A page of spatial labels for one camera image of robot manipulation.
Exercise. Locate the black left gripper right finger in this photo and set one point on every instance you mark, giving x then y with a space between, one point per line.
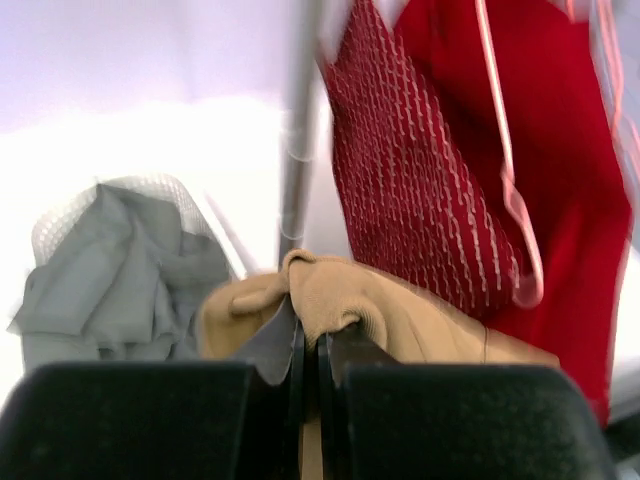
381 419

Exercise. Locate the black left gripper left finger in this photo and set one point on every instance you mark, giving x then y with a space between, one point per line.
238 418

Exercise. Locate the tan skirt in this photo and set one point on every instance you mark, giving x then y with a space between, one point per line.
330 293

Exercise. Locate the grey pleated skirt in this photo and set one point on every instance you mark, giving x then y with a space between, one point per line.
125 283

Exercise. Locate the pink hanger left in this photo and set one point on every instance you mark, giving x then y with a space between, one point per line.
530 289

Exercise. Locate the pink hanger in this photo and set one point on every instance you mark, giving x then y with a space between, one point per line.
614 37
530 289

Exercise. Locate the red skirt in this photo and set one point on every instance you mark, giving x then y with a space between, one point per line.
564 161

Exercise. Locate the pink hanger middle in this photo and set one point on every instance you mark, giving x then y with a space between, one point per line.
614 37

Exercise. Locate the red polka dot garment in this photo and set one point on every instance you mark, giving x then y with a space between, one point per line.
412 207

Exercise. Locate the white perforated plastic basket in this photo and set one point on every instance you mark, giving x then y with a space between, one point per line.
58 219

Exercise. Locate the silver clothes rack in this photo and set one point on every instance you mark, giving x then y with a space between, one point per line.
295 140

